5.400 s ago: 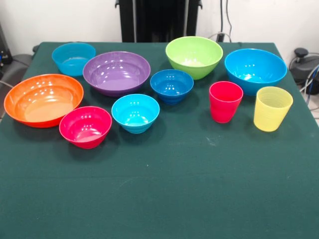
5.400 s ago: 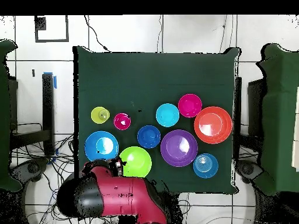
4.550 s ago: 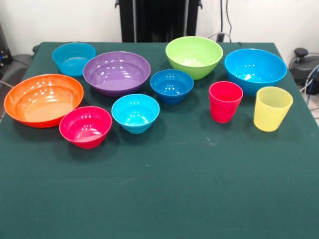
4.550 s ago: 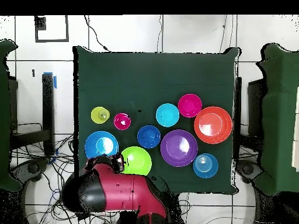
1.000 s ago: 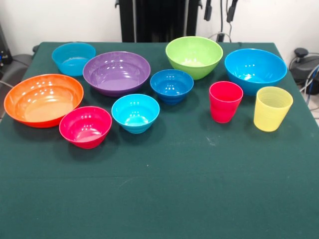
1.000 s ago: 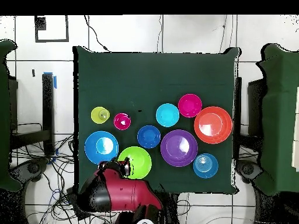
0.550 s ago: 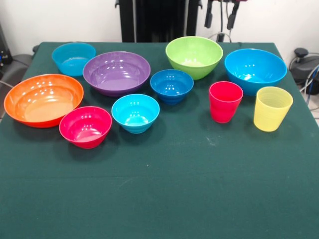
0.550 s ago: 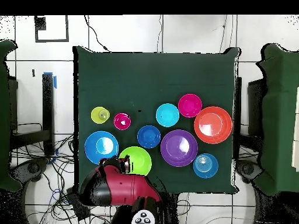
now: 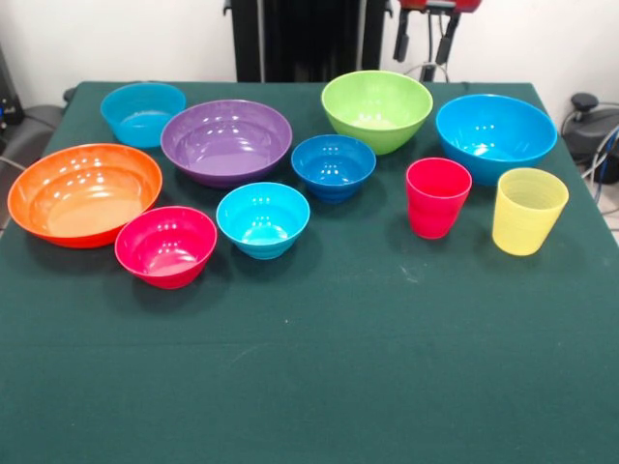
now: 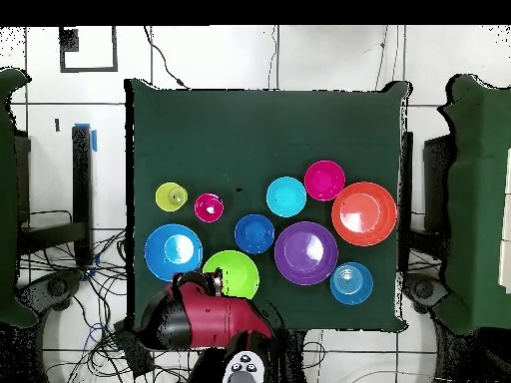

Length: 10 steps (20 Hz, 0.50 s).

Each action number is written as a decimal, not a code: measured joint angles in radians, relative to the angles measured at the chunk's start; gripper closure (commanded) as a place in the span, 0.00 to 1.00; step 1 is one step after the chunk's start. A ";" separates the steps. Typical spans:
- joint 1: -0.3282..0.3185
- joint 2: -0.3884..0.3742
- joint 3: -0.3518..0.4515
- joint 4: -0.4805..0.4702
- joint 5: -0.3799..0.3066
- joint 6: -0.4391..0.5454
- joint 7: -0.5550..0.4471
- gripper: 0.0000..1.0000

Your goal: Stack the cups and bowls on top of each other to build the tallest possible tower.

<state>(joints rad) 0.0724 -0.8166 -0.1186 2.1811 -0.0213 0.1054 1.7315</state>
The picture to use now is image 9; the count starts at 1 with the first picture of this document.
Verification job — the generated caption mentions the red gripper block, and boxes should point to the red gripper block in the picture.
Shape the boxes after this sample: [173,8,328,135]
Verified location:
[393,0,485,65]

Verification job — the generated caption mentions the green bowl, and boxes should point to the green bowl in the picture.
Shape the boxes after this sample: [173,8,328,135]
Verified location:
[320,70,434,157]

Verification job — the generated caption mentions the large blue bowl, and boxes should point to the large blue bowl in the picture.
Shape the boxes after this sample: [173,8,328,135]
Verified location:
[434,94,559,188]

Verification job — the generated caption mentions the small dark blue bowl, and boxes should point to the small dark blue bowl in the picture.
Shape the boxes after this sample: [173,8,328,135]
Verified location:
[290,133,378,205]

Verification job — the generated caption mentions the pink cup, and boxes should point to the pink cup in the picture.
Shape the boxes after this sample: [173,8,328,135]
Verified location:
[404,157,474,241]

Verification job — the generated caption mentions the grey round floor base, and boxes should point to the grey round floor base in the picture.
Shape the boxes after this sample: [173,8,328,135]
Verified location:
[0,103,64,165]
[560,93,619,168]

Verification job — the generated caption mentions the yellow cup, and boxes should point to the yellow cup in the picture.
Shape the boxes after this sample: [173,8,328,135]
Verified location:
[491,167,571,257]

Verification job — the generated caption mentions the purple bowl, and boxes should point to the purple bowl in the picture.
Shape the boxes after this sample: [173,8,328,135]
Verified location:
[160,99,294,189]

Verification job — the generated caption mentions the small cyan bowl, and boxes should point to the small cyan bowl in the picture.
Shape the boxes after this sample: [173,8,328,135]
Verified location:
[215,181,311,261]

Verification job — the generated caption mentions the translucent blue bowl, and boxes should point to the translucent blue bowl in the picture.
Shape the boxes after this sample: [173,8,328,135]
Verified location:
[100,81,188,149]

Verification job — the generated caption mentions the pink bowl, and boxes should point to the pink bowl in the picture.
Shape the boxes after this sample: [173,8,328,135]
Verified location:
[113,205,219,291]

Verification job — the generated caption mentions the dark green table cloth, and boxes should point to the dark green table cloth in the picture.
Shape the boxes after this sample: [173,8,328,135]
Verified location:
[0,80,619,464]

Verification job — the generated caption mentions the orange bowl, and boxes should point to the orange bowl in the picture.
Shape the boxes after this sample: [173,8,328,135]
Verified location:
[7,142,164,249]

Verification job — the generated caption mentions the dark equipment unit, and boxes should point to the dark equipment unit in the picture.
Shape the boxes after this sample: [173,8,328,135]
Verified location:
[0,45,25,141]

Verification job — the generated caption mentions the black hanging cable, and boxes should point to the black hanging cable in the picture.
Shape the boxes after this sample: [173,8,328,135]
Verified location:
[419,10,437,83]

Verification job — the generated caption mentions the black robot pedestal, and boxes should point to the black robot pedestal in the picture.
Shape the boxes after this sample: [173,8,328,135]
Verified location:
[222,0,394,84]

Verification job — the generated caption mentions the tangle of floor cables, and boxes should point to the tangle of floor cables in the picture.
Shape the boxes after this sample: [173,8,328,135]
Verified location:
[579,123,619,217]

